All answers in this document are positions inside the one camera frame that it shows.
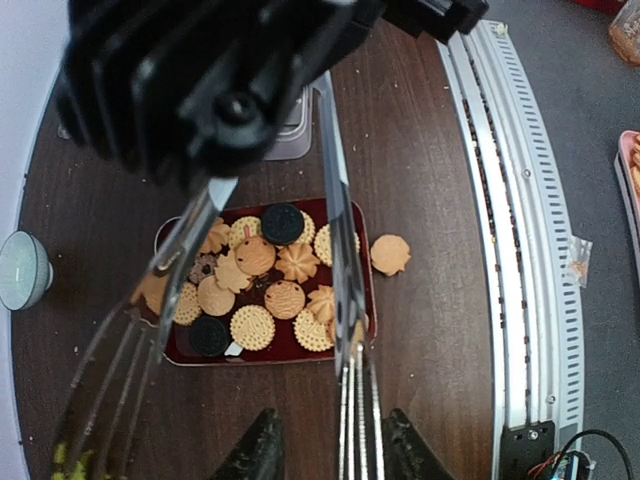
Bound scalloped cookie on table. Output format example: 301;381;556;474
370;234;411;276

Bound pale blue ceramic bowl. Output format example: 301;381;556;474
1;231;54;311

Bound red cookie tray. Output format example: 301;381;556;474
157;198;378;367

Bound round tan biscuit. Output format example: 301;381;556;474
230;305;276;351

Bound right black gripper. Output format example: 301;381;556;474
57;1;385;186

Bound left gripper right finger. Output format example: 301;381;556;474
382;408;453;480

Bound white divided cookie tin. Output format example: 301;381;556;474
264;87;313;161

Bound flower shaped tan cookie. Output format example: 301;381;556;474
214;250;252;294

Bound aluminium front rail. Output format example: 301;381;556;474
439;20;585;479

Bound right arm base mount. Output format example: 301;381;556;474
499;421;555;480

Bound black sandwich cookie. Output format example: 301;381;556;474
261;203;305;246
189;316;230;357

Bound black sandwich cookie upper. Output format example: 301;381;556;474
189;316;230;357

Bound metal food tongs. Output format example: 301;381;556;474
50;73;386;479

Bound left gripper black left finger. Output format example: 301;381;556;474
212;408;285;480

